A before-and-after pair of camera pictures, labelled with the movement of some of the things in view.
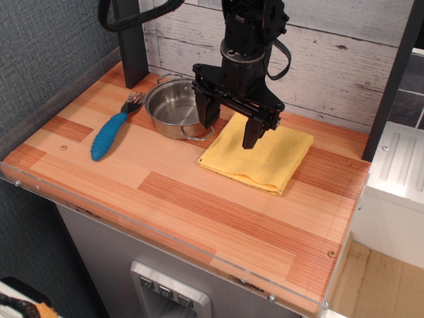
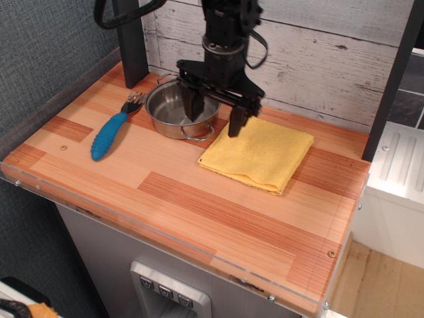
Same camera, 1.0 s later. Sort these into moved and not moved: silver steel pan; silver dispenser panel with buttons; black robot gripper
Moved: black robot gripper
Not moved: silver dispenser panel with buttons; silver steel pan
